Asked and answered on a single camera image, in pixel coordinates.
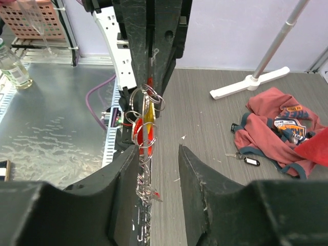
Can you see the grey cable duct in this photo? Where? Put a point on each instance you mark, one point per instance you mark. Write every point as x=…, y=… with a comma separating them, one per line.
x=109, y=148

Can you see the pink plastic basket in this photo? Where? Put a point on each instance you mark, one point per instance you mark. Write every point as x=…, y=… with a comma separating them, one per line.
x=32, y=20

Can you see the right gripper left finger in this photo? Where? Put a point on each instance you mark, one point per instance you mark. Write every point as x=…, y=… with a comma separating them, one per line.
x=84, y=213

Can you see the black key tag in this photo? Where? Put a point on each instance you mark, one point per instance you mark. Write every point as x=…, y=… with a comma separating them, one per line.
x=244, y=158

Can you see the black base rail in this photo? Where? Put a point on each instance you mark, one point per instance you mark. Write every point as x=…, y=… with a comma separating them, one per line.
x=129, y=206

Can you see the dark red printed shirt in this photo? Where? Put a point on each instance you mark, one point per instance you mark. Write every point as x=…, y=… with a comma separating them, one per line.
x=274, y=126

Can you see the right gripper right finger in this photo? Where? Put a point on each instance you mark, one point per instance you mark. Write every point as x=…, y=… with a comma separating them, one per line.
x=219, y=211

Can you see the bright red shirt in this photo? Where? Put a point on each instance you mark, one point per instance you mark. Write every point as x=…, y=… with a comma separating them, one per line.
x=315, y=149

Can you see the red handled keyring with keys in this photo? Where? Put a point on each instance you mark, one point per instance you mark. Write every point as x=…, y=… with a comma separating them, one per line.
x=144, y=102

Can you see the small electronics board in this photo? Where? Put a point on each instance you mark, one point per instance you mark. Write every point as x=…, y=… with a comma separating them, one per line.
x=111, y=117

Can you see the clear plastic bottle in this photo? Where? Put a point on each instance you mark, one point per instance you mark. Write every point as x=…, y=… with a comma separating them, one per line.
x=13, y=69

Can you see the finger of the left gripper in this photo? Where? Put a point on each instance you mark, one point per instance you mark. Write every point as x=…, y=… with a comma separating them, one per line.
x=136, y=23
x=170, y=33

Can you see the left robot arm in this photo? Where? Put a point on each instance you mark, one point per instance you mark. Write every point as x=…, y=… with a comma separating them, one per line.
x=105, y=17

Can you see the white clothes rack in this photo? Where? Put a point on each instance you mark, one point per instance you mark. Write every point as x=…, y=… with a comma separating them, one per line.
x=253, y=81

